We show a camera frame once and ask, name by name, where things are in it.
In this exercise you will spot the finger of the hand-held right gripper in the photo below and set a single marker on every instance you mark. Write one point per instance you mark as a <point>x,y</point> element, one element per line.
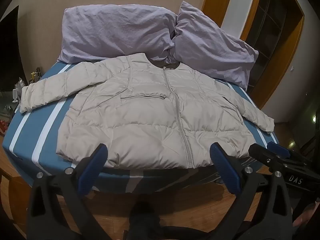
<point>278,149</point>
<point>258,152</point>

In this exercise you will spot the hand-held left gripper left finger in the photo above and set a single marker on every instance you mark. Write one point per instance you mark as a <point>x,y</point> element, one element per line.
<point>94,165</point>

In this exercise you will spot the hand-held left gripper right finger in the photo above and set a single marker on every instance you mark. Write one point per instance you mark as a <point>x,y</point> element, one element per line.
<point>225,166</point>

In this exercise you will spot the beige puffer jacket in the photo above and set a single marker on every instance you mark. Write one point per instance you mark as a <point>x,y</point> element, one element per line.
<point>140,120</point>

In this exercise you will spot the person's right hand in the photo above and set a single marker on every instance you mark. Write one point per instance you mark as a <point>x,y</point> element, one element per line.
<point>303,218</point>

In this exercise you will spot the blue white striped bed sheet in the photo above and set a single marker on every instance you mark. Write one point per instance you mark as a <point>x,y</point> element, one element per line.
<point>40,130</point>

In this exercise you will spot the small white bedside object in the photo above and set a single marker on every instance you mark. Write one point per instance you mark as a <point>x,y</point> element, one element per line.
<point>16,92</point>

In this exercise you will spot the yellow black bedside tools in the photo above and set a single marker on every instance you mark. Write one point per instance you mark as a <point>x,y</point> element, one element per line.
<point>35,75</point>

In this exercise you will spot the small purple pillow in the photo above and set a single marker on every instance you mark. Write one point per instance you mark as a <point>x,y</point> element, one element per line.
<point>212,45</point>

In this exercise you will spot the large purple pillow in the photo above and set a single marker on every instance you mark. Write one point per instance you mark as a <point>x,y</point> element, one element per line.
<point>110,30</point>

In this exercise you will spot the wooden bed frame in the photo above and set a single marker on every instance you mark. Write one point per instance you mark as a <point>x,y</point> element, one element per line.
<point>190,202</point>

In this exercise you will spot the wooden door frame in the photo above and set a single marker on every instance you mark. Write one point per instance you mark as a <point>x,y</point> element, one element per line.
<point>296,45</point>

